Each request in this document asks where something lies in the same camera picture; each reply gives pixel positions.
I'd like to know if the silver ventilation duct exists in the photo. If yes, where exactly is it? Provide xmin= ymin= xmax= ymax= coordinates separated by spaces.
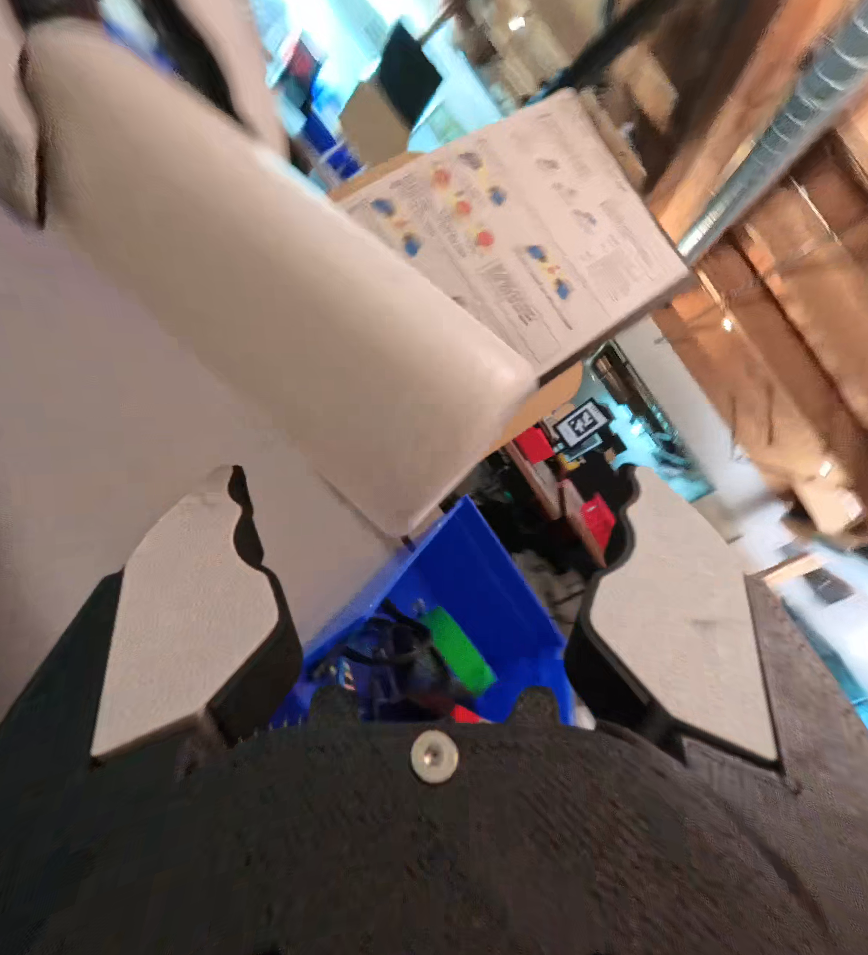
xmin=676 ymin=0 xmax=868 ymax=262

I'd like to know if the brown backing board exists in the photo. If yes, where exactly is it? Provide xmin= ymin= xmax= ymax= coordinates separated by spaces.
xmin=328 ymin=88 xmax=694 ymax=464

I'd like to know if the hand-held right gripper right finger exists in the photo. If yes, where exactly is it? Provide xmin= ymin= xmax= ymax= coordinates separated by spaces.
xmin=564 ymin=464 xmax=781 ymax=769

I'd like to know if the beige and black divider panel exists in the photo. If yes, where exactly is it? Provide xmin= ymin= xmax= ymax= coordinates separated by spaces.
xmin=338 ymin=21 xmax=444 ymax=161

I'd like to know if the blue plastic bin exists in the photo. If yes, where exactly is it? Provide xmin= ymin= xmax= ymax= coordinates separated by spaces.
xmin=270 ymin=496 xmax=577 ymax=728

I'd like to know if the black metal pole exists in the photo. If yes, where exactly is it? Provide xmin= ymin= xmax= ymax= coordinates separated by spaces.
xmin=546 ymin=0 xmax=674 ymax=98

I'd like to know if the red plastic bin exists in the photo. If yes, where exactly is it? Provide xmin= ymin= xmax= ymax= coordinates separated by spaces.
xmin=574 ymin=492 xmax=617 ymax=552

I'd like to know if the red plastic piece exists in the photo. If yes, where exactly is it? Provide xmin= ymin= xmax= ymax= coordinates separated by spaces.
xmin=512 ymin=425 xmax=558 ymax=465

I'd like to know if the small fiducial marker sign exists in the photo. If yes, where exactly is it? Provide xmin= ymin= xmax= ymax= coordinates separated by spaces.
xmin=553 ymin=399 xmax=614 ymax=449

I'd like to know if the black cable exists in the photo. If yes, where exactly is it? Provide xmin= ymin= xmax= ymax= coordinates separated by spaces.
xmin=329 ymin=597 xmax=450 ymax=710

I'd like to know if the green toy block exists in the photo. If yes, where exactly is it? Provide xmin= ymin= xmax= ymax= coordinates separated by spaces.
xmin=419 ymin=606 xmax=498 ymax=696

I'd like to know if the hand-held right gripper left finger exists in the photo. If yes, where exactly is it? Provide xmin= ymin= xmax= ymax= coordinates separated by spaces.
xmin=89 ymin=464 xmax=304 ymax=762

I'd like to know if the white cylinder with black cap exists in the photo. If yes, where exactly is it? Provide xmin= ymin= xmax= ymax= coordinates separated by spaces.
xmin=8 ymin=0 xmax=541 ymax=540

